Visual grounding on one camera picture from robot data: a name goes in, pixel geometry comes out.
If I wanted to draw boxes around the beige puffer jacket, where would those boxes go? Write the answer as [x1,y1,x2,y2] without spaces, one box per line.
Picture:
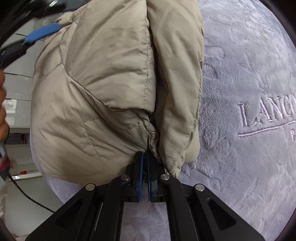
[31,1,204,185]

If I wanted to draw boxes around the person's left hand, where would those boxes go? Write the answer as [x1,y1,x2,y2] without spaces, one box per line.
[0,69,9,141]

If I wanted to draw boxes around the white drawer cabinet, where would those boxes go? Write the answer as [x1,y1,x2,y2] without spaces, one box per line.
[2,18,47,128]

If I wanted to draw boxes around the grey plush bed blanket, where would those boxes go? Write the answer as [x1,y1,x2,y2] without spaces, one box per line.
[30,1,295,240]

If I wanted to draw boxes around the black cable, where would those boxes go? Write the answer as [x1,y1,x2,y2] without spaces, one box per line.
[6,173,56,214]

